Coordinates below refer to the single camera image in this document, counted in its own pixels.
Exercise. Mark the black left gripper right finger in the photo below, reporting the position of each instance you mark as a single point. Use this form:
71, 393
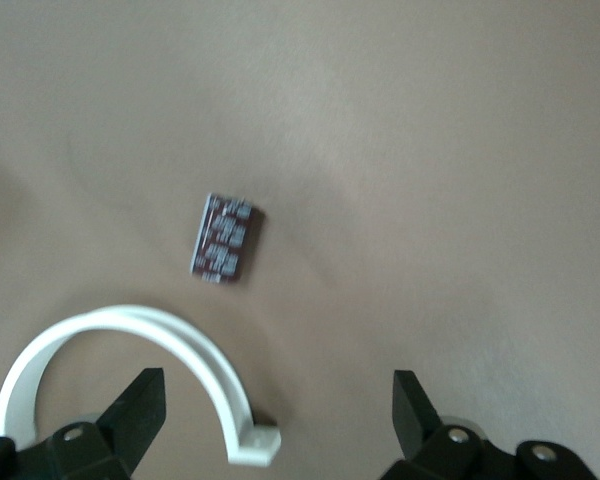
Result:
420, 425

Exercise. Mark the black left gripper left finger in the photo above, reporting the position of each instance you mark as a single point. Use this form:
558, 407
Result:
125, 425

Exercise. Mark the brown electrolytic capacitor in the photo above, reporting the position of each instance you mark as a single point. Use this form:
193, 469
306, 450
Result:
225, 240

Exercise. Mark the brown table mat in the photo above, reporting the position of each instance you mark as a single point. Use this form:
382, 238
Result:
430, 150

